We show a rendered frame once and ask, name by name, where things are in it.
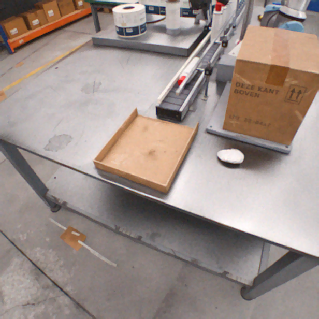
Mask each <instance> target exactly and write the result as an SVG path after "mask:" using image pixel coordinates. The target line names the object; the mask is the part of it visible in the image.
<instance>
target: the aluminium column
mask: <svg viewBox="0 0 319 319"><path fill-rule="evenodd" d="M254 4H255V0H246V5H245V10H244V16H243V22H242V28H241V33H240V39H239V41H242V40H243V38H244V35H245V33H246V30H247V27H248V25H251V20H252V14H253V9H254Z"/></svg>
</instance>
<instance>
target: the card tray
mask: <svg viewBox="0 0 319 319"><path fill-rule="evenodd" d="M198 123H199V122H197V124H196V126H195V128H191V127H187V126H183V125H179V124H175V123H171V122H167V121H163V120H159V119H155V118H151V117H147V116H144V115H140V114H138V112H137V107H136V108H135V109H134V110H133V111H132V112H131V113H130V115H129V116H128V117H127V118H126V119H125V121H124V122H123V123H122V124H121V126H120V127H119V128H118V129H117V130H116V131H115V133H114V134H113V135H112V136H111V138H110V139H109V140H108V141H107V142H106V144H105V145H104V146H103V147H102V149H101V150H100V151H99V152H98V154H97V155H96V156H95V157H94V158H93V160H92V161H93V163H94V165H95V168H98V169H100V170H103V171H106V172H109V173H111V174H114V175H116V176H119V177H122V178H125V179H128V180H131V181H133V182H136V183H139V184H142V185H144V186H147V187H150V188H152V189H155V190H158V191H161V192H163V193H167V192H168V190H169V188H170V186H171V184H172V181H173V179H174V177H175V175H176V173H177V171H178V169H179V167H180V165H181V163H182V161H183V159H184V157H185V155H186V153H187V151H188V149H189V147H190V145H191V143H192V141H193V139H194V137H195V135H196V133H197V131H198Z"/></svg>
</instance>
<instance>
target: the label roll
mask: <svg viewBox="0 0 319 319"><path fill-rule="evenodd" d="M113 16H114V22H115V28H116V32H117V35H118V36H120V37H136V36H140V35H142V34H144V33H146V32H147V24H146V12H145V6H144V5H142V4H125V5H120V6H117V7H115V8H113Z"/></svg>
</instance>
